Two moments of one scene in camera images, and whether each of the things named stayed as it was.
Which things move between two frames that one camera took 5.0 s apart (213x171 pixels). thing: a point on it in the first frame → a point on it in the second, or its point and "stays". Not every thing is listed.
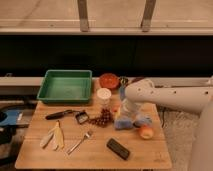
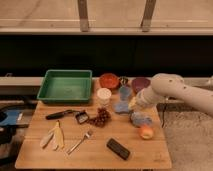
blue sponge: (123, 124) → (121, 107)
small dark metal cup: (123, 80) stays
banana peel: (56, 135) stays
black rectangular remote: (118, 149) stays
